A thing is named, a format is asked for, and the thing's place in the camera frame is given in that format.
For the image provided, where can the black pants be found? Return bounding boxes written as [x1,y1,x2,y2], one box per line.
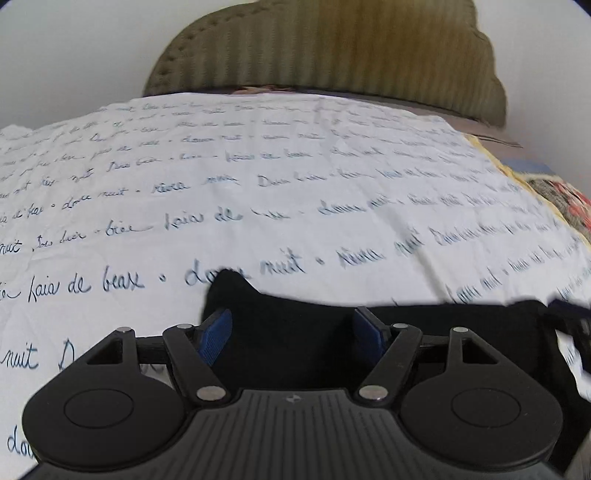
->
[138,268,591,416]

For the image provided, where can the white script-print bedsheet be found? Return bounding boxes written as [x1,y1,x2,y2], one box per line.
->
[1,94,590,479]

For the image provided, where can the floral patterned blanket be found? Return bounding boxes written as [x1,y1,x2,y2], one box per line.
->
[465,134,590,244]

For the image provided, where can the olive upholstered headboard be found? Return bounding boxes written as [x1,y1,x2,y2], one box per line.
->
[143,0,507,127]

